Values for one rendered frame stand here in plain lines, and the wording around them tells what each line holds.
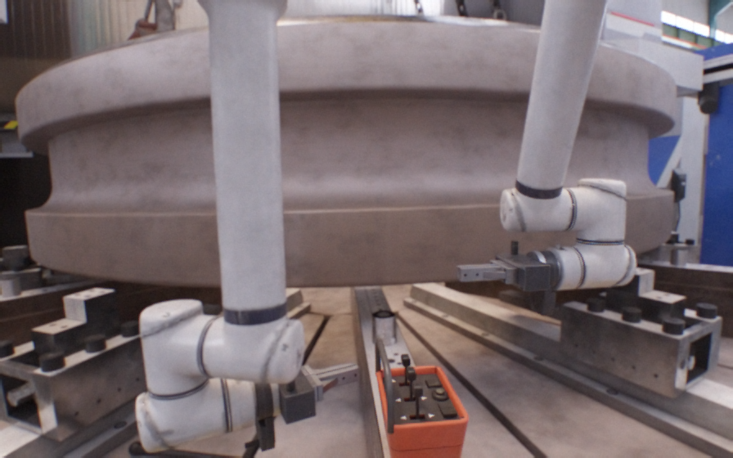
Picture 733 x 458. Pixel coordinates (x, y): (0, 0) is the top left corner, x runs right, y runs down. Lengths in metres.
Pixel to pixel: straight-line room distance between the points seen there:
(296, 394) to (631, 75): 1.81
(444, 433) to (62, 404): 1.16
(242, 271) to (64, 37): 4.20
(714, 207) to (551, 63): 5.29
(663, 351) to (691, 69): 4.34
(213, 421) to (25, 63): 4.21
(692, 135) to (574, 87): 6.79
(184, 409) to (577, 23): 0.80
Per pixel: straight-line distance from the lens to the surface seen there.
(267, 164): 0.50
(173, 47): 1.55
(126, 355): 1.60
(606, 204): 0.83
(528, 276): 0.74
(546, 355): 2.02
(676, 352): 1.61
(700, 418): 1.75
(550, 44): 0.68
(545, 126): 0.70
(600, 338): 1.72
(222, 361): 0.55
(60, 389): 1.49
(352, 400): 1.69
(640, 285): 1.74
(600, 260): 0.84
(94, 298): 1.63
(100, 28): 4.57
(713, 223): 5.91
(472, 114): 1.53
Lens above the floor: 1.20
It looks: 7 degrees down
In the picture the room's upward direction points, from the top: 2 degrees counter-clockwise
